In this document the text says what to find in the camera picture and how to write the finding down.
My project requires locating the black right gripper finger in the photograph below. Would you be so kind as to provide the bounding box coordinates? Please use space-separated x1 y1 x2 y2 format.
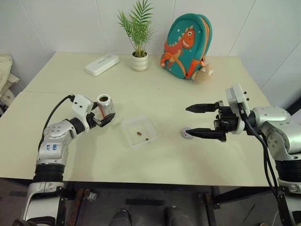
187 128 228 143
185 101 221 114

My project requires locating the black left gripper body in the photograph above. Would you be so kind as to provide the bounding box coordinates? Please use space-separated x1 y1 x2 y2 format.
85 112 102 129

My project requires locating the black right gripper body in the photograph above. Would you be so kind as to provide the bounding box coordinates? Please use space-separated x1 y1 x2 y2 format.
213 100 241 135

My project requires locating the silver metal can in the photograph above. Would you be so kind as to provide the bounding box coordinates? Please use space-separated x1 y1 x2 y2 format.
96 94 115 120

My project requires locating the small white round cap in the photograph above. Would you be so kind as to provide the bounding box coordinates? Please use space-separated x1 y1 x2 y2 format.
181 127 195 139

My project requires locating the clear square plastic container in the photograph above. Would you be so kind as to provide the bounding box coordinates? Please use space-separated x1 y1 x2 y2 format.
121 115 157 150

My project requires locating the beige plush toy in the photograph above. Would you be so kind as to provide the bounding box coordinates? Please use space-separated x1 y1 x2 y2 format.
191 63 215 84

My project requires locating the white oblong plastic case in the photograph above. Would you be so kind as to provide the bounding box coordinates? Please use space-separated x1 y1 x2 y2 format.
85 53 120 77

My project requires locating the teal dinosaur backpack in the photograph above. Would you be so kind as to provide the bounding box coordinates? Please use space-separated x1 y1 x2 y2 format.
160 13 214 80

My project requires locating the cream ribbed plant pot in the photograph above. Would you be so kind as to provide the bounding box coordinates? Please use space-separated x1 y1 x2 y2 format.
131 51 149 72

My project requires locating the dark rounded shape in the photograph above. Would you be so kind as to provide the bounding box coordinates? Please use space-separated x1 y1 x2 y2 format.
112 208 133 226
164 205 192 226

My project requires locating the green palm plant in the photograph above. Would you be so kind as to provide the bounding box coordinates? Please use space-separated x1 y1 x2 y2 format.
117 0 155 57

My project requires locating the beige cloth bundle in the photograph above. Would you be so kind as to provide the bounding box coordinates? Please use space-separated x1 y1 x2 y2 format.
0 53 20 104

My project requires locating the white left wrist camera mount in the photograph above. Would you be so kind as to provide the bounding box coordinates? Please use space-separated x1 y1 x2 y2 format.
70 94 98 133

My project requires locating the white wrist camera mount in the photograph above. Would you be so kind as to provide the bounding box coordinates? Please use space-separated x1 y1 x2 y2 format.
70 94 98 133
225 82 251 135

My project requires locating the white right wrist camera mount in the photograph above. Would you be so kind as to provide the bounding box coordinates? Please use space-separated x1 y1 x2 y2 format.
225 82 251 135

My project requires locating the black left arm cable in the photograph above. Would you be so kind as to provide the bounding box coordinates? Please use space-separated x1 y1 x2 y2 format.
41 95 75 142

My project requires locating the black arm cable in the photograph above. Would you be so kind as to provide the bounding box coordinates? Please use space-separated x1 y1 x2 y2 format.
237 103 290 226
41 95 75 142

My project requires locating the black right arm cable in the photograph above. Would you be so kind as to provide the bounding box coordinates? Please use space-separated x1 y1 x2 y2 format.
237 103 290 226

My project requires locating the black metal table frame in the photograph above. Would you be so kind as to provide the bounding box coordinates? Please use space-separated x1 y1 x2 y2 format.
0 178 282 226

